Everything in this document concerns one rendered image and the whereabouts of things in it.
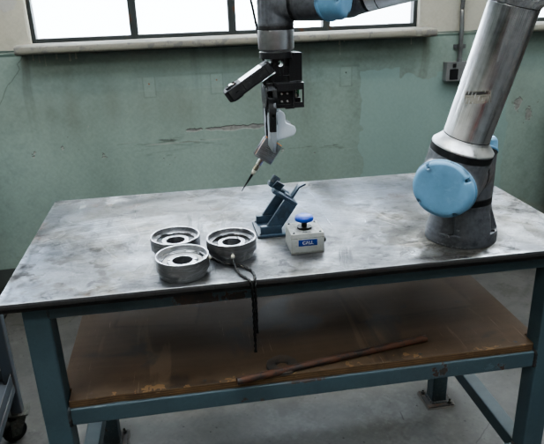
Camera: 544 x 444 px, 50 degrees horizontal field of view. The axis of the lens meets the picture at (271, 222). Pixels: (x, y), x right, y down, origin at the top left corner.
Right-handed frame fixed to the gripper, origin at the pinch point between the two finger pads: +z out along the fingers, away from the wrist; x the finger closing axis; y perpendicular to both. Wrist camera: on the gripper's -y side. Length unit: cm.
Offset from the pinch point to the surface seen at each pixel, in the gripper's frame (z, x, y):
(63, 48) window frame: -13, 140, -64
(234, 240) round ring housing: 17.7, -10.2, -9.8
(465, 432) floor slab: 100, 13, 61
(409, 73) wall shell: 6, 148, 92
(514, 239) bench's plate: 20, -18, 50
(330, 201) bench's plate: 20.0, 15.9, 17.9
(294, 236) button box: 15.8, -15.3, 2.2
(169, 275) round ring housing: 17.8, -23.5, -23.6
